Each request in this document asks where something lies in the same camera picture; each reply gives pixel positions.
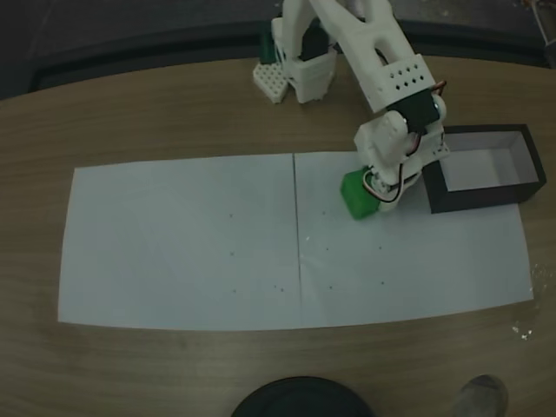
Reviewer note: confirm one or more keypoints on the green cube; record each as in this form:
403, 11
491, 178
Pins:
356, 195

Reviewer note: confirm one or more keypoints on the dark box white inside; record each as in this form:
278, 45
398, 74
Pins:
478, 200

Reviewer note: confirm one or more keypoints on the white paper sheet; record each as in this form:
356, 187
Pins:
174, 243
412, 269

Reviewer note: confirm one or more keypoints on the green clamp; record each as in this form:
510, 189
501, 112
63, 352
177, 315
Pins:
267, 43

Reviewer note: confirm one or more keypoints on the person's grey shoe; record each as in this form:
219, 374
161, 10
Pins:
482, 397

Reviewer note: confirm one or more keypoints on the black round object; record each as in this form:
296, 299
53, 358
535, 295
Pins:
299, 399

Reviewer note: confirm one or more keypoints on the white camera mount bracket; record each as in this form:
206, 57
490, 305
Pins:
434, 150

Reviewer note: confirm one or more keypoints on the white perforated base plate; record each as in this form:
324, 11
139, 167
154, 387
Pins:
269, 80

